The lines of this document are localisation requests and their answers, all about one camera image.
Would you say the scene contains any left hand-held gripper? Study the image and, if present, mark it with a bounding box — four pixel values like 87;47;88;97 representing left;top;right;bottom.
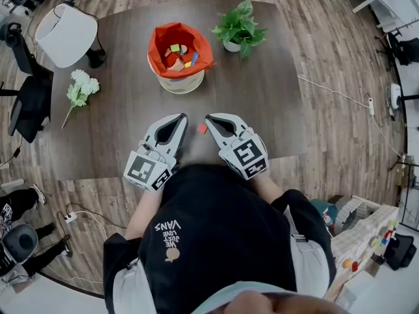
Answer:
122;113;189;192

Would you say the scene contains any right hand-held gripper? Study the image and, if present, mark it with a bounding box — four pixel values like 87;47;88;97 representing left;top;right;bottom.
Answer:
205;113;269;181

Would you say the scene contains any person's left forearm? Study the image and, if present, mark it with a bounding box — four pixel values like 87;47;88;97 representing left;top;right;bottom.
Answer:
126;188;163;240

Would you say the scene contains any person's right forearm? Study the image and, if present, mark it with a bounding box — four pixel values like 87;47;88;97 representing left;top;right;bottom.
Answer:
255;173;285;205

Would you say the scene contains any beige fabric basket red lining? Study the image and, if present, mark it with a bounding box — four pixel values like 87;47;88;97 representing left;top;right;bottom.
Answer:
147;22;218;94

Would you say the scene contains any person's black t-shirt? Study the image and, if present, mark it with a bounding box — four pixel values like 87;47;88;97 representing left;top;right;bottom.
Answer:
103;164;337;314

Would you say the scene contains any white artificial flower bouquet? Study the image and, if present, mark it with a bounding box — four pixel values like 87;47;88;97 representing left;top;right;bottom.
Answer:
61;69;101;130

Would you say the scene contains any potted green plant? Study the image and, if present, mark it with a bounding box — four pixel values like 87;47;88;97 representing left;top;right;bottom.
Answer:
211;0;269;60

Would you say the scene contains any teal waste bin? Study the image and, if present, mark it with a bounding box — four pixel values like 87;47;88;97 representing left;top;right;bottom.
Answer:
310;198;338;228

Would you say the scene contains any black office chair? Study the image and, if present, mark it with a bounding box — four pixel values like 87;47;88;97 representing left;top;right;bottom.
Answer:
374;31;419;67
0;23;55;144

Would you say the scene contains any white shade table lamp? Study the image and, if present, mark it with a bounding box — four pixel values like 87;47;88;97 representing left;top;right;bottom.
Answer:
35;3;107;70

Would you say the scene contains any white round device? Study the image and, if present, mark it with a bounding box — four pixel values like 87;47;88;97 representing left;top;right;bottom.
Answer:
386;83;403;113

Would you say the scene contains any wooden toy board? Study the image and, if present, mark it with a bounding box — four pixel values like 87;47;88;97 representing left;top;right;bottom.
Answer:
330;203;400;304

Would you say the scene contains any person's face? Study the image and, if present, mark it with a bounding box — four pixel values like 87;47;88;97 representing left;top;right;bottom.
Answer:
196;286;348;314

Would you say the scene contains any black bag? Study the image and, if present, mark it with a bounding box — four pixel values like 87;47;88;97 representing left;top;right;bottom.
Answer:
384;234;418;271

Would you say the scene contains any white floor cable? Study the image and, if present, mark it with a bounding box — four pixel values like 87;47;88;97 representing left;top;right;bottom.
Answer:
297;75;407;158

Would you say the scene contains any person's right grey shoulder strap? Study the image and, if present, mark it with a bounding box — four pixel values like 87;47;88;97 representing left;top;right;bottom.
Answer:
283;204;330;299

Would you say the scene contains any person's grey shoulder strap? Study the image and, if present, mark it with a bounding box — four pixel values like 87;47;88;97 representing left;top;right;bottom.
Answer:
113;256;155;314
283;204;330;299

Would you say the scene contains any person's left grey shoulder strap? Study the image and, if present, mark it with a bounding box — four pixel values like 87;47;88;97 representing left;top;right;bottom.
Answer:
113;256;155;314

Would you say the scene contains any black wire rack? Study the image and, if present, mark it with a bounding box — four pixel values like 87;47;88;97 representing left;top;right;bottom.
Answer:
397;162;419;232

